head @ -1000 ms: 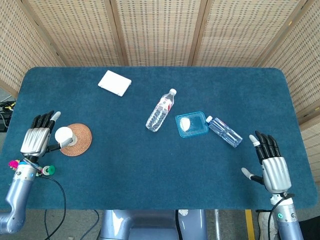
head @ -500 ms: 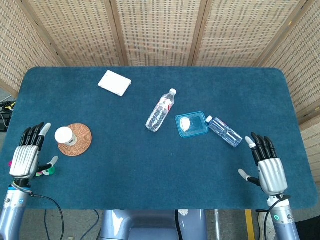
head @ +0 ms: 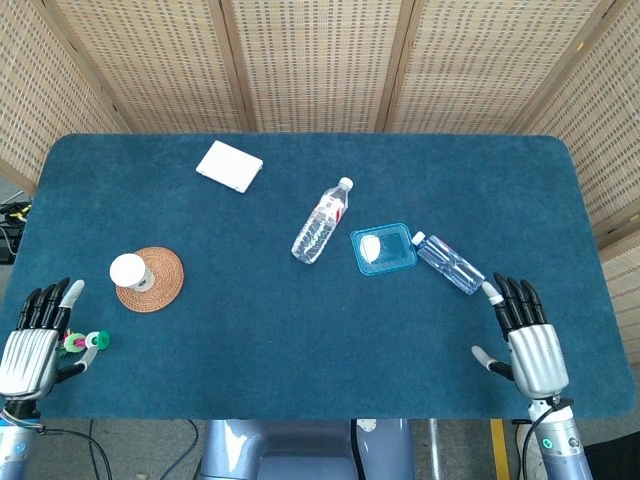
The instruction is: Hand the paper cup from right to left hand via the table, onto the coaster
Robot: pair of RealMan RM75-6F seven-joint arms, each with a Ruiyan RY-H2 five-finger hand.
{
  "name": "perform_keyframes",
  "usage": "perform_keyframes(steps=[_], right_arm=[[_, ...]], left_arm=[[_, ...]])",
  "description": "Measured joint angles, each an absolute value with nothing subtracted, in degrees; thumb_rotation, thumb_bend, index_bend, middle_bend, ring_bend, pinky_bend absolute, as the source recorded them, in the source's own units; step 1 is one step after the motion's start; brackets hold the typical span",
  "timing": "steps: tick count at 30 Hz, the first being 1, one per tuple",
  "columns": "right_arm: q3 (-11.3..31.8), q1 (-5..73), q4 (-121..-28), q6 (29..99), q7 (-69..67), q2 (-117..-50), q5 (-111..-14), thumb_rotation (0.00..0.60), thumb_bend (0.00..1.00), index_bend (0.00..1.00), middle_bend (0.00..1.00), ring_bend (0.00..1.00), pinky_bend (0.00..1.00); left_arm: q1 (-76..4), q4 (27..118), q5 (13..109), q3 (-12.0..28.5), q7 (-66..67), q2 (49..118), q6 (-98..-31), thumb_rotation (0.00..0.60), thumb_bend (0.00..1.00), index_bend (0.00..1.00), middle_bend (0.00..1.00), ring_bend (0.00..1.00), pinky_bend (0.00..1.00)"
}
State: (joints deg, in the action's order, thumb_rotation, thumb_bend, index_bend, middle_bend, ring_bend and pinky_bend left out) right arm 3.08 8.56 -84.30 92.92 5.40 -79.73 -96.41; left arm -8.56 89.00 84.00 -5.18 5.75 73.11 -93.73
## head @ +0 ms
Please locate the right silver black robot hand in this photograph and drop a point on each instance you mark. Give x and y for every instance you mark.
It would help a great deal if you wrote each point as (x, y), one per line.
(537, 357)

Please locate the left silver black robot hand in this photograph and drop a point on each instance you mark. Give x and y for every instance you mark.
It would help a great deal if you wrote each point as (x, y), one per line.
(27, 355)

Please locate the white paper cup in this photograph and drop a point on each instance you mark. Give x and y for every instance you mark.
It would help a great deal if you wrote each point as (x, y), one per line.
(127, 270)

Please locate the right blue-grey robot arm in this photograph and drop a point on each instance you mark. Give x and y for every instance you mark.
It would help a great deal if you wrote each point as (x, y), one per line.
(562, 450)

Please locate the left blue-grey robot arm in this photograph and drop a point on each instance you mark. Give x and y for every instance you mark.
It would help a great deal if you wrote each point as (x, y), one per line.
(12, 450)

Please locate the round woven rattan coaster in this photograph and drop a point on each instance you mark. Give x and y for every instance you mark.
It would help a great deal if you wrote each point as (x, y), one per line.
(162, 290)

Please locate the black trouser leg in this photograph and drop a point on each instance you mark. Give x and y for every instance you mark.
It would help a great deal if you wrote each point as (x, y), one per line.
(615, 462)

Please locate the clear bottle with blue tint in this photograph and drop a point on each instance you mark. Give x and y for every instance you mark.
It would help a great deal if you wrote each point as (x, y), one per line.
(445, 261)

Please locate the blue plastic container lid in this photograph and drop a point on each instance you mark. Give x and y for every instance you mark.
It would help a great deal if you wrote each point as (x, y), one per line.
(392, 250)

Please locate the blue felt table mat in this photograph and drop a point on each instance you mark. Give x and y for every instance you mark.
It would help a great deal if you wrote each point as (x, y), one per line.
(250, 325)

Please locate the clear bottle with red label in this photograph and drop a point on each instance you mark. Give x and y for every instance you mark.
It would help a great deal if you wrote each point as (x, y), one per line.
(320, 225)

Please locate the blue-grey robot torso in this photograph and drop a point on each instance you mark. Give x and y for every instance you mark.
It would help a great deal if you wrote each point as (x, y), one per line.
(300, 450)

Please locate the flat white plastic box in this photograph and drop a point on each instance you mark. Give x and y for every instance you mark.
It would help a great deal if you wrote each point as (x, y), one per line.
(229, 166)

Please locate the woven bamboo folding screen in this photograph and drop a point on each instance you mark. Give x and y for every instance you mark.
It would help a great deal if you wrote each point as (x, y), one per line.
(320, 60)

